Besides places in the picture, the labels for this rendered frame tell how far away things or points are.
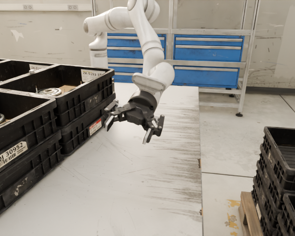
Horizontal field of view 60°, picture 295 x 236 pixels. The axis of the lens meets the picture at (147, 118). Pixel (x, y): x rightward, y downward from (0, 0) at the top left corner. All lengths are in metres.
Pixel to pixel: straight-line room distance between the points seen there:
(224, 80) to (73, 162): 2.30
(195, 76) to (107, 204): 2.36
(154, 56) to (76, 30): 3.27
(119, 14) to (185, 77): 1.90
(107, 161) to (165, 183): 0.23
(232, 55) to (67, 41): 2.42
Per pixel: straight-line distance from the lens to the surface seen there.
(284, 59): 3.95
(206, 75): 2.94
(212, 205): 1.80
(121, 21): 1.14
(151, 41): 0.88
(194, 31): 2.84
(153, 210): 0.72
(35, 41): 4.43
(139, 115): 0.62
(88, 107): 1.00
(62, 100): 0.86
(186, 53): 2.89
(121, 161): 0.90
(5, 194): 0.78
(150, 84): 0.66
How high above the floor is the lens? 1.21
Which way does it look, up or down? 25 degrees down
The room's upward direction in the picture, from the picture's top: straight up
